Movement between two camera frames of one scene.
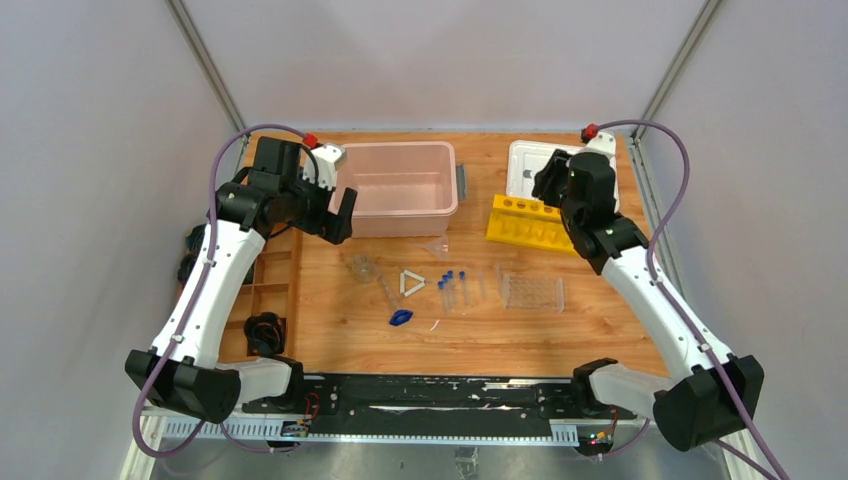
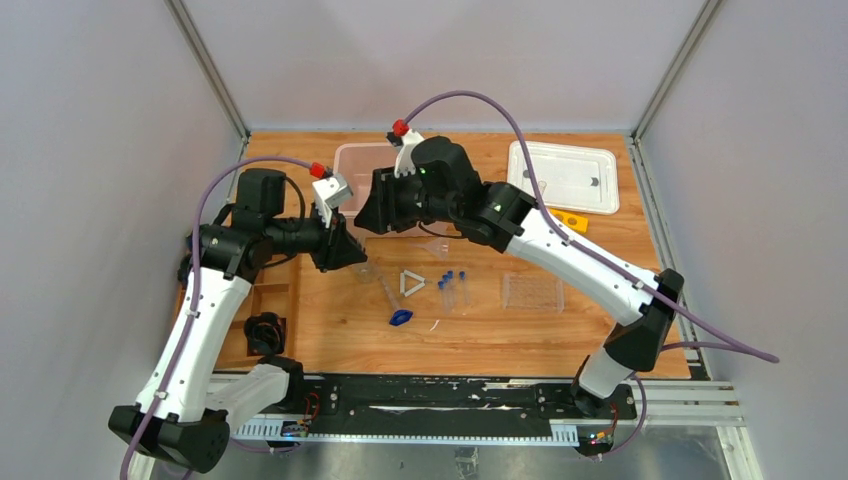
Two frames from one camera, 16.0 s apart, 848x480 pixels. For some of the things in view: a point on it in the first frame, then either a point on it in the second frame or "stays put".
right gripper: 555,168 → 381,213
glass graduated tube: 388,293 stays put
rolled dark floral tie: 264,332 stays put
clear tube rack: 533,293 stays put
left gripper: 324,216 → 324,245
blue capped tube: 465,287 stays put
